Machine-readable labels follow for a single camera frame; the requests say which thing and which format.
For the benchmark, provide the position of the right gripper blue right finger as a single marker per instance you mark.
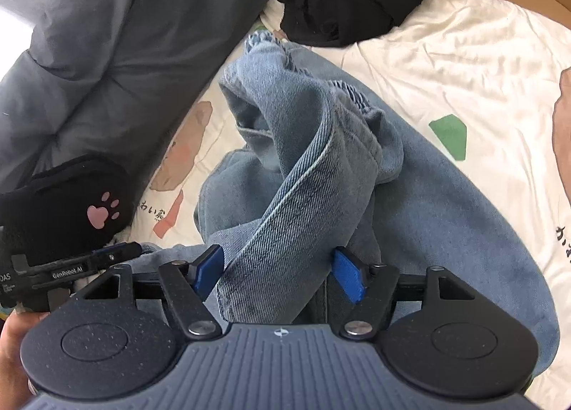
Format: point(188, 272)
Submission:
point(350, 273)

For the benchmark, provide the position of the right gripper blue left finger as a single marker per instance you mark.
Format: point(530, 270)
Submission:
point(206, 270)

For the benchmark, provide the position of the light blue denim jeans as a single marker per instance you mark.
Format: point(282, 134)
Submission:
point(327, 164)

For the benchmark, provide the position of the person left hand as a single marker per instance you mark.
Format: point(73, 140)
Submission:
point(13, 380)

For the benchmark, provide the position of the black cat paw glove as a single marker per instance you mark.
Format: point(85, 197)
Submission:
point(67, 211)

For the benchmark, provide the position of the cream bear print bedsheet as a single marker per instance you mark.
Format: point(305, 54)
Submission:
point(479, 79)

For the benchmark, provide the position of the dark grey duvet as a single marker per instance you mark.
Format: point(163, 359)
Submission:
point(112, 77)

